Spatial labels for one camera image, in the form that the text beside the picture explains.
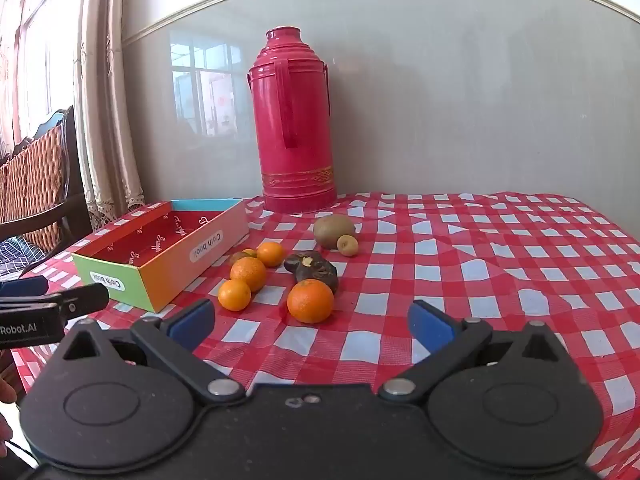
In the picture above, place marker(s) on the red thermos flask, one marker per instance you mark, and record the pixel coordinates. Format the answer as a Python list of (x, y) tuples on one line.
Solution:
[(295, 125)]

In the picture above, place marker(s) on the blue checked cloth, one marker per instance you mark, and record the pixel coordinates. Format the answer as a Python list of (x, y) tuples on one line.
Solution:
[(15, 257)]

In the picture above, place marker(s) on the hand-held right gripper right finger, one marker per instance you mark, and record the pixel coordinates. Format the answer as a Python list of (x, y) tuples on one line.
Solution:
[(430, 325)]

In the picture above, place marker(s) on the brown kiwi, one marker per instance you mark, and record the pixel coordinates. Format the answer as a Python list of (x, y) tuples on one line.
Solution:
[(334, 231)]

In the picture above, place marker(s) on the person's left hand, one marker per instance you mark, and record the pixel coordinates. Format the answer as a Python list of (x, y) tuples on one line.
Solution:
[(5, 390)]

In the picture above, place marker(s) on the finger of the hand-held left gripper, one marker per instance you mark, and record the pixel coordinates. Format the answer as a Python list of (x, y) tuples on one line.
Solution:
[(22, 286), (85, 298)]

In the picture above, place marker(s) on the wooden chair with woven back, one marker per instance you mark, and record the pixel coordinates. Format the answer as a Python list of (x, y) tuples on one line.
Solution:
[(45, 180)]

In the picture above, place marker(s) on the large orange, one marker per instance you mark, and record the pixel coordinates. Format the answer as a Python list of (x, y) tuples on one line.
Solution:
[(310, 301)]

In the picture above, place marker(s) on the window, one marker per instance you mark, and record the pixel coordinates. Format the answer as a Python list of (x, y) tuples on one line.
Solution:
[(35, 50)]

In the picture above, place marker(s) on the dark brown fruit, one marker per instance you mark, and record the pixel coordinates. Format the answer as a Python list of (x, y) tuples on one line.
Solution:
[(315, 270)]

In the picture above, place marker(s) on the colourful cardboard box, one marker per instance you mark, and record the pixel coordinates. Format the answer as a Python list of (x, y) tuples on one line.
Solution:
[(150, 270)]

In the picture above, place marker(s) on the beige lace curtain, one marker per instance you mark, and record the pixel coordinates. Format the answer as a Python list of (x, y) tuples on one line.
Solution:
[(107, 110)]

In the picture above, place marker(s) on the small brown fruit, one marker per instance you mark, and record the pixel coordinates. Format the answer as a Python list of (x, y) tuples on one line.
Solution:
[(347, 246)]

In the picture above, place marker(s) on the red checkered tablecloth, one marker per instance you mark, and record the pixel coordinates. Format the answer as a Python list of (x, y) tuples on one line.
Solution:
[(475, 270)]

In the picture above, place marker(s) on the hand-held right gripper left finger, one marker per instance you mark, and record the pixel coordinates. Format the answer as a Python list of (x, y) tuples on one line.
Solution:
[(192, 322)]

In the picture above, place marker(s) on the small greenish orange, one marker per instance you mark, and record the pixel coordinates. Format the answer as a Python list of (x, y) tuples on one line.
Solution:
[(240, 256)]

